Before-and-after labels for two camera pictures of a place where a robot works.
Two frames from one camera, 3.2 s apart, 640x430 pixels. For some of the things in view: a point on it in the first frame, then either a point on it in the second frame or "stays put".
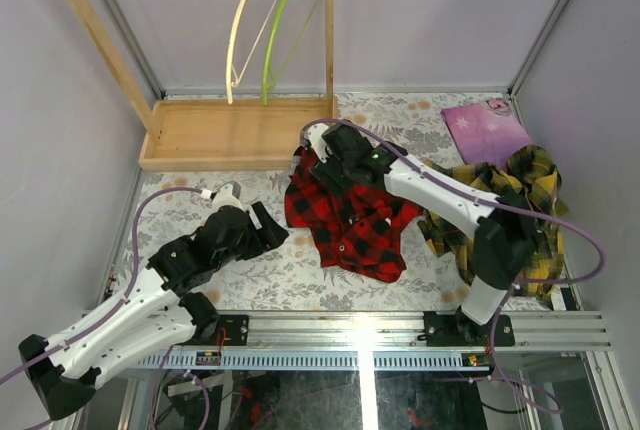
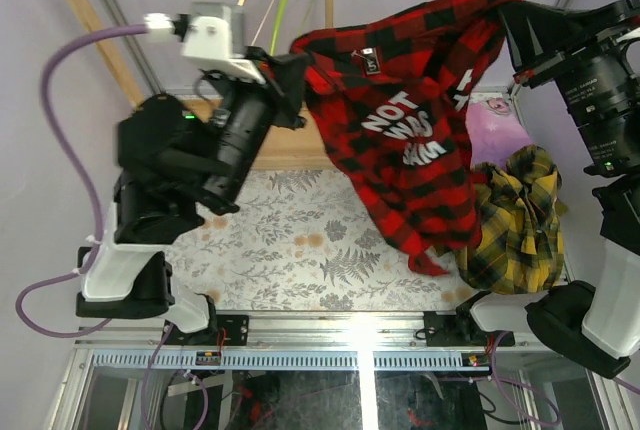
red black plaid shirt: x=359 y=229 -> x=394 y=90
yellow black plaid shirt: x=533 y=178 stays put
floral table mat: x=290 y=274 stays put
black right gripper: x=326 y=168 -> x=538 y=34
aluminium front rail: x=403 y=331 stays put
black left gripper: x=256 y=232 -> x=275 y=92
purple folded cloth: x=486 y=132 stays put
